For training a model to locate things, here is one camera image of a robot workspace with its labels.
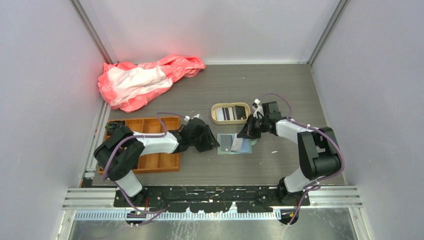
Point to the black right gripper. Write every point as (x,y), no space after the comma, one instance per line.
(248,131)

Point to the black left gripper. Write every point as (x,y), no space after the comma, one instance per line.
(209,141)

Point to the white blue credit card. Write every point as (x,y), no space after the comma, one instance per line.
(237,143)

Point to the green leather card holder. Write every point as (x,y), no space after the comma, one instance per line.
(246,149)

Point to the beige oval card tray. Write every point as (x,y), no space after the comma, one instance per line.
(247,108)

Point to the orange compartment organizer box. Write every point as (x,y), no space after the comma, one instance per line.
(157,162)

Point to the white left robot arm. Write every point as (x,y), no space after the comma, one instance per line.
(119,153)

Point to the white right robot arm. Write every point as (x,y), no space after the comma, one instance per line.
(319,155)

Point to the stack of credit cards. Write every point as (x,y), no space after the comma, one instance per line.
(231,113)

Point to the dark bundle in organizer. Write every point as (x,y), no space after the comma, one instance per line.
(112,126)

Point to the pink and white plastic bag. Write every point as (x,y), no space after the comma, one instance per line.
(128,87)

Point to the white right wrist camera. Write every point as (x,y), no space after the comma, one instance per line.
(258,109)

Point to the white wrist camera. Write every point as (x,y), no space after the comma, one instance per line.
(192,119)
(258,109)

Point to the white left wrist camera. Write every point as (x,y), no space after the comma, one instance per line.
(192,119)

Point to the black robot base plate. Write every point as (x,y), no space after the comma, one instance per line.
(218,199)

